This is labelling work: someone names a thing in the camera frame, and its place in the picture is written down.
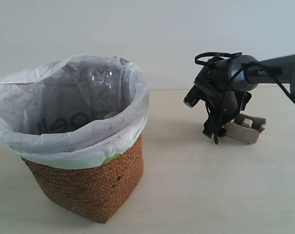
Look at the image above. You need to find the brown cardboard pulp tray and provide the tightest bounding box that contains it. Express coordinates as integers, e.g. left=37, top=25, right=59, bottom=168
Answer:
left=224, top=114, right=267, bottom=144

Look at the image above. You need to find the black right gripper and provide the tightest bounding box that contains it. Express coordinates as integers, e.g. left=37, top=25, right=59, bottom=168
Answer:
left=199, top=88, right=252, bottom=137

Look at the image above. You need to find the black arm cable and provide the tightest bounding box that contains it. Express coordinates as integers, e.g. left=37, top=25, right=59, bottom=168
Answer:
left=194, top=52, right=295, bottom=145

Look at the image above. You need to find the brown woven wicker basket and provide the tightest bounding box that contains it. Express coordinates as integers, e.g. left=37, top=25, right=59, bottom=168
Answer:
left=23, top=136, right=144, bottom=223

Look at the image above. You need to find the white plastic bin liner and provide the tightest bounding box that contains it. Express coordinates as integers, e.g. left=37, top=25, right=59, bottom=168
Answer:
left=0, top=54, right=149, bottom=169

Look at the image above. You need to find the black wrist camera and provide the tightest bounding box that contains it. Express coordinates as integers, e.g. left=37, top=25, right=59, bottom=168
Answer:
left=183, top=85, right=202, bottom=108

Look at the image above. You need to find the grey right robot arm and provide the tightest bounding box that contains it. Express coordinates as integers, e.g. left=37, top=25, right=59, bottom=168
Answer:
left=194, top=52, right=295, bottom=138

